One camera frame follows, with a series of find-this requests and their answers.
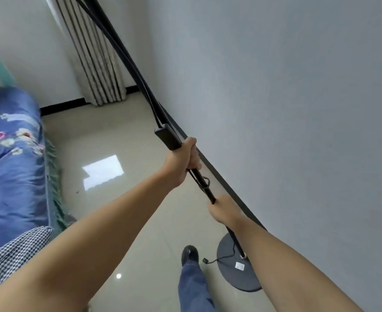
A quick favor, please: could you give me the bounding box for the person's right forearm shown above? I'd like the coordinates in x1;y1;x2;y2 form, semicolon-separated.
225;217;364;312

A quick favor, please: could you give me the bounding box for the person's left forearm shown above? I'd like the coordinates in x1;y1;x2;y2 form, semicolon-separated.
0;166;179;312

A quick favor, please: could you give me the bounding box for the blue jeans leg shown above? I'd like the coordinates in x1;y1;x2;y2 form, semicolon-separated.
178;261;218;312

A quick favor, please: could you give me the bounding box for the thin grey cord loop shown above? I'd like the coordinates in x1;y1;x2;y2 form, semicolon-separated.
191;174;216;204

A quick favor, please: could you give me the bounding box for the person's right hand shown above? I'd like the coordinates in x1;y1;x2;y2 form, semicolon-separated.
208;195;244;229

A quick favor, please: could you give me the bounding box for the person's left hand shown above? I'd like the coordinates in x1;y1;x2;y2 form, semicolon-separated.
161;137;202;188

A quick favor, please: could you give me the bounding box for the black cable with inline controller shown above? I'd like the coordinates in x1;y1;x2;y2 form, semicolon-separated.
70;0;183;151

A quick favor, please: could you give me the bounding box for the striped beige curtain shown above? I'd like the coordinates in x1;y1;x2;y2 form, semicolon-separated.
45;0;127;107

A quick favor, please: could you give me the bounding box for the green fringed bed cloth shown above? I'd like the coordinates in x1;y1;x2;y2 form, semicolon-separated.
44;139;78;232

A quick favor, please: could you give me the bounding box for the black shoe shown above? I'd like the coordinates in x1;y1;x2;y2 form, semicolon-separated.
181;245;200;267

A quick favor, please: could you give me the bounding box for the blue floral bedspread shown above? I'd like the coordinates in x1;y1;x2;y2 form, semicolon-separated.
0;86;49;251

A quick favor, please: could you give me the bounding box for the checkered shirt sleeve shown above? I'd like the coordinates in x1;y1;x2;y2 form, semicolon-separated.
0;226;56;297

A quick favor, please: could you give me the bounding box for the black power cord with plug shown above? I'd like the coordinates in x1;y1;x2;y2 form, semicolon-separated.
202;246;241;265

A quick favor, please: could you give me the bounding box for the black floor lamp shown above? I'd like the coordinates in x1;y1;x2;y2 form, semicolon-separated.
80;0;263;293

